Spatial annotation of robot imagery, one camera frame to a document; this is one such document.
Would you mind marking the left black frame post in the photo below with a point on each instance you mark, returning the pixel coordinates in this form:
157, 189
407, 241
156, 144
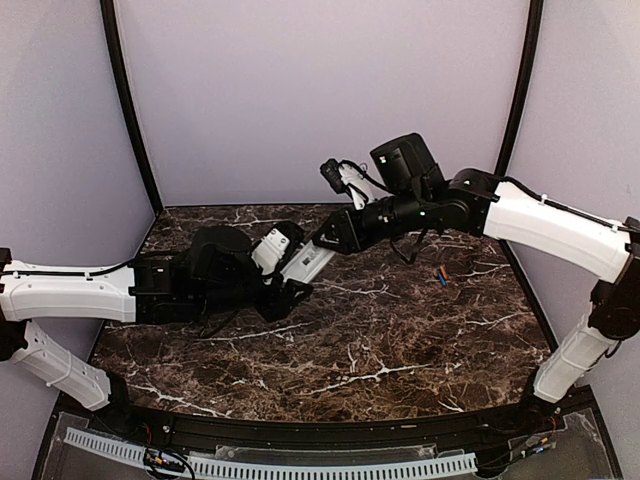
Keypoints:
126, 101

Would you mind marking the right black frame post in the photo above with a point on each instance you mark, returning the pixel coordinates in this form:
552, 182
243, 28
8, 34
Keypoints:
521, 88

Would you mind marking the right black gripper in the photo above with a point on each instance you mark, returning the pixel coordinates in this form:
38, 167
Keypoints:
349, 238

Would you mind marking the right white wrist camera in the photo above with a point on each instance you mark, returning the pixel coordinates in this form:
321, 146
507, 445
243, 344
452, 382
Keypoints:
346, 177

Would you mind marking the white remote control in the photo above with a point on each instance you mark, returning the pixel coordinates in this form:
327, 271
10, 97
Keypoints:
306, 265

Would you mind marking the black front rail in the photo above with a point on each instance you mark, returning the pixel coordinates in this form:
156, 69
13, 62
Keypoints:
483, 429

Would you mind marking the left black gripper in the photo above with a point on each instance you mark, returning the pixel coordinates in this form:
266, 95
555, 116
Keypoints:
282, 299

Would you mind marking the white slotted cable duct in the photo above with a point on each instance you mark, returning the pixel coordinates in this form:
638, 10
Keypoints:
249, 463

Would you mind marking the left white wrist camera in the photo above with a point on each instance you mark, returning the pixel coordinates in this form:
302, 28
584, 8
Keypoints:
277, 247

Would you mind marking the black frame post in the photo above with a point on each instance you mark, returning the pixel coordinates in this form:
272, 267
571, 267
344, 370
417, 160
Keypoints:
521, 88
126, 101

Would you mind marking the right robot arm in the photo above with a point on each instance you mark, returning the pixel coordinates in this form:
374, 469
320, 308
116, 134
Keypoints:
419, 198

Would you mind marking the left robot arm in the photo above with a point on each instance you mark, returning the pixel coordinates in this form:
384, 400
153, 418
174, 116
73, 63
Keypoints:
221, 271

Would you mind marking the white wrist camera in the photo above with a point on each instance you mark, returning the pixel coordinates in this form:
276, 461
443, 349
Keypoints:
346, 177
277, 247

